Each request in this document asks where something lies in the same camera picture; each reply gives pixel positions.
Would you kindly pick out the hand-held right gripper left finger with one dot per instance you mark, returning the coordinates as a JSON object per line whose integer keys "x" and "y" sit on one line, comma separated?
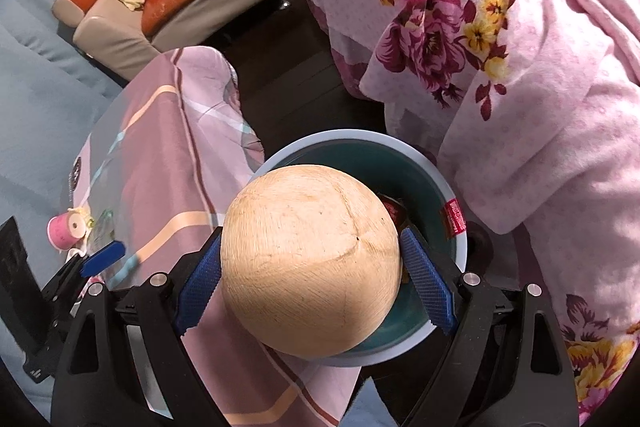
{"x": 200, "y": 282}

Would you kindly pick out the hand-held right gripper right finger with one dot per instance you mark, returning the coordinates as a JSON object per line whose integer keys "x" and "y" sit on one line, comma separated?
{"x": 427, "y": 277}

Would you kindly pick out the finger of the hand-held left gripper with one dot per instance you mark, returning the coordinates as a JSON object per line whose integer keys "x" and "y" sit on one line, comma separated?
{"x": 102, "y": 257}

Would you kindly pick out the teal plastic bin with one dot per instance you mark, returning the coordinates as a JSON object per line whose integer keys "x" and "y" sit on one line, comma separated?
{"x": 420, "y": 172}

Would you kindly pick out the tan coconut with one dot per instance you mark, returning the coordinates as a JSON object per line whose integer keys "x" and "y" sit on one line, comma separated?
{"x": 310, "y": 257}

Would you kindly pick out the pink paper cup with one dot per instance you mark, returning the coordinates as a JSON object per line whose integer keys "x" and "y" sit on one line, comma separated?
{"x": 62, "y": 232}

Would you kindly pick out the plaid pink grey tablecloth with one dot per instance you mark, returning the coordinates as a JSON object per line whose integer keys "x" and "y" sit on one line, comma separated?
{"x": 165, "y": 147}

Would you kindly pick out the blue curtain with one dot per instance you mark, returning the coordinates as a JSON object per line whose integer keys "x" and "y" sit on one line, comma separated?
{"x": 40, "y": 107}

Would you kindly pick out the pink bed skirt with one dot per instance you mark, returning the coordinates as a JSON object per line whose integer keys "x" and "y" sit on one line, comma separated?
{"x": 350, "y": 67}

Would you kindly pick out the pink floral blanket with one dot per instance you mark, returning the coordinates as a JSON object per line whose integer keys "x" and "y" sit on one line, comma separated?
{"x": 525, "y": 57}

